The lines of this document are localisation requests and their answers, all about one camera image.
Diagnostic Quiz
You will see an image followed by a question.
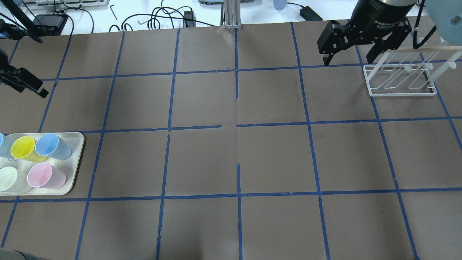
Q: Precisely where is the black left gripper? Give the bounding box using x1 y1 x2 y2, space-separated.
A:
0 50 48 98

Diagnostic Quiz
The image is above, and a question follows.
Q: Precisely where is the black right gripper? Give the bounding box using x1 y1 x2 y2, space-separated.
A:
317 0 417 66

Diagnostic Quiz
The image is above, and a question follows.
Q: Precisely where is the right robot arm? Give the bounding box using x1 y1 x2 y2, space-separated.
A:
317 0 462 66

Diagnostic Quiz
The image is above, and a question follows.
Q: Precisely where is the yellow plastic cup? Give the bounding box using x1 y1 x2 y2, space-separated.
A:
10 135 48 163

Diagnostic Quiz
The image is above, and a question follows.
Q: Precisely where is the light blue plastic cup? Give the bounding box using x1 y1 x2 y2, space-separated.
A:
0 133 15 159

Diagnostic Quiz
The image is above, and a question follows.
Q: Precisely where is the blue cup on desk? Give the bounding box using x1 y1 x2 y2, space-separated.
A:
273 0 288 10

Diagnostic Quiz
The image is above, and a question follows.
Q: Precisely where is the pink plastic cup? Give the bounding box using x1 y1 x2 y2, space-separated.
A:
27 162 67 189

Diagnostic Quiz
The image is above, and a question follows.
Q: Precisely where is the green plastic cup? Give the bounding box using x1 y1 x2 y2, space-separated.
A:
0 166 32 194

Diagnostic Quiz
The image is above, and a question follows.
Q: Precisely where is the black power adapter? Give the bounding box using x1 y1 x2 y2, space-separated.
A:
299 6 323 21

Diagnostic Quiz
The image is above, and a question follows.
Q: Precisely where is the black power brick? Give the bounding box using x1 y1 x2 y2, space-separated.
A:
32 14 68 37

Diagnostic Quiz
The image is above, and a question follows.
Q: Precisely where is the white plastic tray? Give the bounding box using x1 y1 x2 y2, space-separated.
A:
0 132 85 196

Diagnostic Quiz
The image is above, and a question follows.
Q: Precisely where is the white wire cup rack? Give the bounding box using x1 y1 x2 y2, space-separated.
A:
362 40 461 97

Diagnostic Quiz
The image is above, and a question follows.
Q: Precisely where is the aluminium frame post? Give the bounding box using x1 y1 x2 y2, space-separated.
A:
223 0 242 30

